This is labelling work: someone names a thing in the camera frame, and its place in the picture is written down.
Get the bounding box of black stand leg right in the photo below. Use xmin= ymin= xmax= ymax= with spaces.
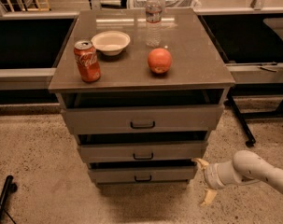
xmin=227 ymin=91 xmax=283 ymax=147

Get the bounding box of red cola can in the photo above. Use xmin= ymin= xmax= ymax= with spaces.
xmin=74 ymin=40 xmax=101 ymax=82

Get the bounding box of grey bottom drawer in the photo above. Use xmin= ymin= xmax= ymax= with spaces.
xmin=89 ymin=166 xmax=196 ymax=184

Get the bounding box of grey drawer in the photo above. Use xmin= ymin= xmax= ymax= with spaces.
xmin=78 ymin=141 xmax=207 ymax=163
xmin=62 ymin=105 xmax=223 ymax=134
xmin=89 ymin=166 xmax=196 ymax=184

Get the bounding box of red apple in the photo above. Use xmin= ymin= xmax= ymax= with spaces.
xmin=148 ymin=48 xmax=172 ymax=74

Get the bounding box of white bowl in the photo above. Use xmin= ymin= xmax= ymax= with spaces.
xmin=92 ymin=31 xmax=131 ymax=56

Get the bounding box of grey middle drawer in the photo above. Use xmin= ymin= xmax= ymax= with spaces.
xmin=78 ymin=141 xmax=207 ymax=163

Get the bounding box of black stand leg left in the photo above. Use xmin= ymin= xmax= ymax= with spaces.
xmin=0 ymin=175 xmax=18 ymax=224

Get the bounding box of grey top drawer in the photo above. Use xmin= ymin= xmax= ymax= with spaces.
xmin=62 ymin=105 xmax=223 ymax=134

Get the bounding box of black stand leg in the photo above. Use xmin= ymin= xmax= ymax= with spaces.
xmin=0 ymin=175 xmax=18 ymax=224
xmin=227 ymin=91 xmax=283 ymax=147

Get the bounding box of grey drawer cabinet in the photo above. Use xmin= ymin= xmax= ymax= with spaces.
xmin=48 ymin=7 xmax=236 ymax=188

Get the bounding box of clear plastic water bottle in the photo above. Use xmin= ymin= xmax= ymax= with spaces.
xmin=145 ymin=0 xmax=163 ymax=48

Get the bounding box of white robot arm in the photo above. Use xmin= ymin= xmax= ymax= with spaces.
xmin=192 ymin=150 xmax=283 ymax=206

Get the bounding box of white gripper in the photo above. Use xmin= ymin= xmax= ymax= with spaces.
xmin=192 ymin=158 xmax=241 ymax=206

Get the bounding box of white wire basket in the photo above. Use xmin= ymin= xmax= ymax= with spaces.
xmin=127 ymin=0 xmax=201 ymax=9

